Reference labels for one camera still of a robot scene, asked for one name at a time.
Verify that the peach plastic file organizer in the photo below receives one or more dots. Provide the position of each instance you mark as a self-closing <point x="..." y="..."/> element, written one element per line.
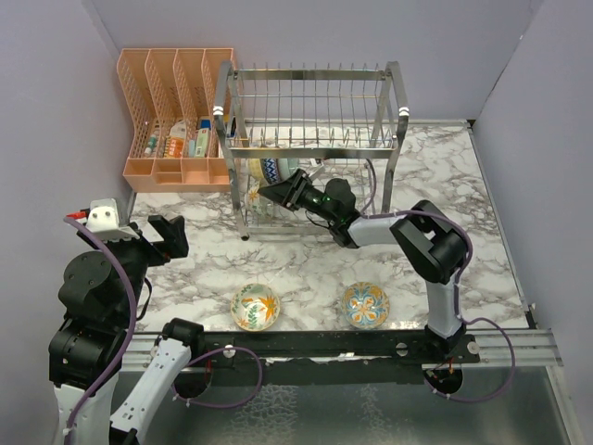
<point x="162" y="86"/>

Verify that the black mounting rail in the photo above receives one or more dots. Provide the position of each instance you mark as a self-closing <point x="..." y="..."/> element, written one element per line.
<point x="302" y="358"/>

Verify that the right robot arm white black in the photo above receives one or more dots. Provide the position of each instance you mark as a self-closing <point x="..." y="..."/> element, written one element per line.
<point x="437" y="249"/>

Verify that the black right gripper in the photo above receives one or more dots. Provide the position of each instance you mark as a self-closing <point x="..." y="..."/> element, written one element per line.
<point x="289" y="193"/>

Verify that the red patterned bowl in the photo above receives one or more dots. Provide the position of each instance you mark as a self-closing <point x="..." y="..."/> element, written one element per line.
<point x="270" y="170"/>

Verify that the blue orange floral bowl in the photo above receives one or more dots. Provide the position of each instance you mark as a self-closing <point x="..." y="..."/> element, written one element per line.
<point x="365" y="305"/>

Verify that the orange flower bowl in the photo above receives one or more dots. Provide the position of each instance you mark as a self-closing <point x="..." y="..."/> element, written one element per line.
<point x="255" y="307"/>
<point x="256" y="203"/>

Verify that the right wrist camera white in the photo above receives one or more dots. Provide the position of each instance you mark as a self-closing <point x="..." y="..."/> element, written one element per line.
<point x="317" y="168"/>

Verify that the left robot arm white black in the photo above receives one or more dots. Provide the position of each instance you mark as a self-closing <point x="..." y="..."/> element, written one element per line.
<point x="100" y="292"/>

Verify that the yellow dotted white bowl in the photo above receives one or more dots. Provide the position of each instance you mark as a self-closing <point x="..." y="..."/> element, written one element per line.
<point x="254" y="168"/>

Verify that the small green white bottle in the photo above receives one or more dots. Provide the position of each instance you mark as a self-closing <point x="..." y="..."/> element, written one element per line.
<point x="151" y="145"/>

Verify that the green white box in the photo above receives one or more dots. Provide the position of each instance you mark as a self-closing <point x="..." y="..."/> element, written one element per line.
<point x="202" y="143"/>

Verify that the stainless steel dish rack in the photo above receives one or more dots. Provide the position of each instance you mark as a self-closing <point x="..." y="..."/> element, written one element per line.
<point x="355" y="120"/>

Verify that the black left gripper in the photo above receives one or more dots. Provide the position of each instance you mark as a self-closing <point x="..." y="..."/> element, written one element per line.
<point x="174" y="238"/>

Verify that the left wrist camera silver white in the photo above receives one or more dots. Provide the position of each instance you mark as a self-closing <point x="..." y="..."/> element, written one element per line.
<point x="103" y="220"/>

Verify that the teal ribbed bowl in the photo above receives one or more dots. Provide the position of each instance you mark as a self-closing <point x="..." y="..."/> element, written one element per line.
<point x="287" y="167"/>

